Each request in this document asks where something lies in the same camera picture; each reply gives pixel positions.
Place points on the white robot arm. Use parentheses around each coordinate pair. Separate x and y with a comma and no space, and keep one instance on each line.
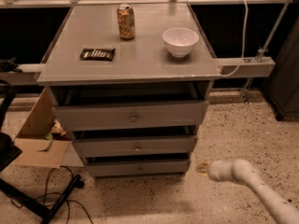
(242,172)

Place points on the grey middle drawer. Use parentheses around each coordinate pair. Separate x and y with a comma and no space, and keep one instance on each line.
(112,147)

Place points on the orange soda can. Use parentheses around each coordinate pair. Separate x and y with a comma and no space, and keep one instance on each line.
(126,21)

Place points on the dark snack bar packet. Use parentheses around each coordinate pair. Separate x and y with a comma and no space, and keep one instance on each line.
(97,54)

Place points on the grey drawer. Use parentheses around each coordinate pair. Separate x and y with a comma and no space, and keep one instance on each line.
(130,116)
(152,167)
(112,147)

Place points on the brown item in box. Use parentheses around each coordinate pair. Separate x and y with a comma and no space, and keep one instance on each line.
(58,132)

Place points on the black stand frame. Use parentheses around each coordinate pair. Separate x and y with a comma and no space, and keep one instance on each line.
(30,189)

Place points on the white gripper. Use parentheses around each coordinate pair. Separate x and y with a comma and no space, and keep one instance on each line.
(215,171)

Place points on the grey top drawer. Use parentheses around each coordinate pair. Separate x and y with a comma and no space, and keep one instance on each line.
(130,116)

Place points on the dark grey cabinet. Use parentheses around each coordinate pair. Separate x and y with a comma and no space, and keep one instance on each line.
(282,88)

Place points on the white bowl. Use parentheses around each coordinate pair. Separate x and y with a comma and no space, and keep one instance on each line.
(180,42)

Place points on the cardboard box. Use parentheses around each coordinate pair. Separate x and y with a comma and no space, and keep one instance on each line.
(32,141)

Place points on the metal railing beam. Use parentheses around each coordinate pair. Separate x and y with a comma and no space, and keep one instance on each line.
(244,67)

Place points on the grey bottom drawer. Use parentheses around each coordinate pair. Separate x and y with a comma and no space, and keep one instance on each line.
(152,167)

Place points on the grey drawer cabinet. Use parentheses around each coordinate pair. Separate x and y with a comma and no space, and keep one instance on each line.
(142,71)

